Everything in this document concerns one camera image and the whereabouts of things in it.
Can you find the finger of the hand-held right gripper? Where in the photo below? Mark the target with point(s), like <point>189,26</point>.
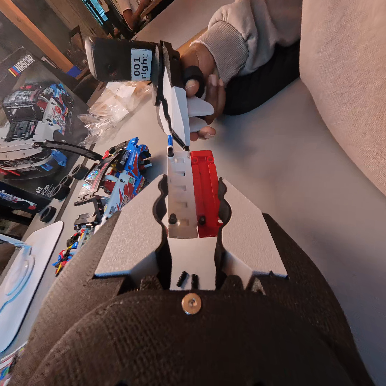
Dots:
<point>181,117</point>
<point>164,117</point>

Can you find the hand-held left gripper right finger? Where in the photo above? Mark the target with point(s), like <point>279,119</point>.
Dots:
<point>250,241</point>

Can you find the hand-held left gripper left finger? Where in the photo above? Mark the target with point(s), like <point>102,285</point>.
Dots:
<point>132,241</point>

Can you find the blue lego pin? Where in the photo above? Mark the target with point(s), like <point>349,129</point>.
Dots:
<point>170,140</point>

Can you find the red and white lego panel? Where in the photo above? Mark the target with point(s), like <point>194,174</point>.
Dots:
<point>205,193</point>

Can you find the lego race car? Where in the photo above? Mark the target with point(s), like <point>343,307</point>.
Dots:
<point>126,184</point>

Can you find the lego set box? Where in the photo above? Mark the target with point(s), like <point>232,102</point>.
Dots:
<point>30,120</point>

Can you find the person's right hand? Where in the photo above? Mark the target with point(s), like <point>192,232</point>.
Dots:
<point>215,90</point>

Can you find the crumpled clear plastic bags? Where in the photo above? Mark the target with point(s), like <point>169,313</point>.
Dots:
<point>114,105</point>

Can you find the black curved strip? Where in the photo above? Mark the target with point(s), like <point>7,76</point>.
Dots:
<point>69,148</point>

